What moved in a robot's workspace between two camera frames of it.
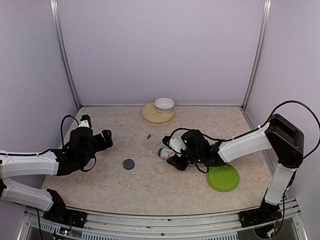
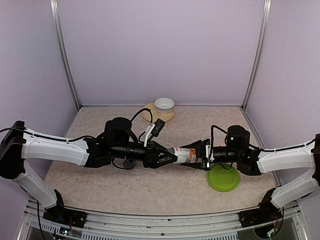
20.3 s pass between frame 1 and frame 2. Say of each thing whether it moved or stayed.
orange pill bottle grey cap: moved
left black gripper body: moved
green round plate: stayed
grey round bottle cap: stayed
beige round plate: stayed
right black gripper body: moved
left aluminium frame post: stayed
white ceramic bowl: stayed
